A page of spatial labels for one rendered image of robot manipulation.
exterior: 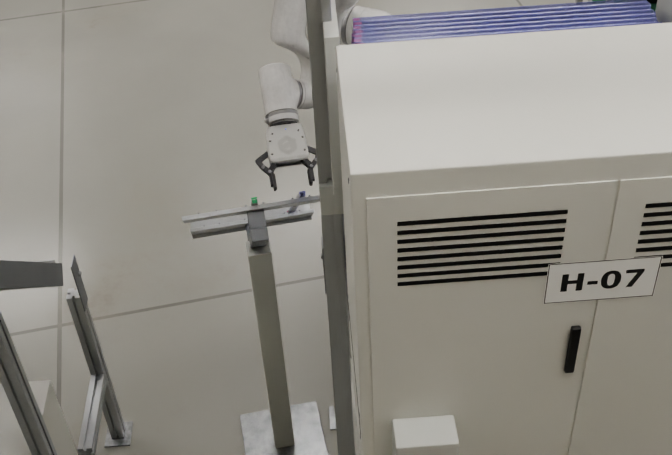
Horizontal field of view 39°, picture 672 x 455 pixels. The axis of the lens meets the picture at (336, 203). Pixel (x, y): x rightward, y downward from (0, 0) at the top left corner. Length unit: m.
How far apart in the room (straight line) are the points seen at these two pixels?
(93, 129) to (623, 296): 3.34
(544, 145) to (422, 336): 0.35
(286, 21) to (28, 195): 2.03
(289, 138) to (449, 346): 1.08
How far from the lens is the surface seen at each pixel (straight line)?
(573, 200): 1.27
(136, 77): 4.77
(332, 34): 1.50
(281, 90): 2.41
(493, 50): 1.44
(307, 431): 3.05
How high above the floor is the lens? 2.46
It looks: 40 degrees down
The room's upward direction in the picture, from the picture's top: 3 degrees counter-clockwise
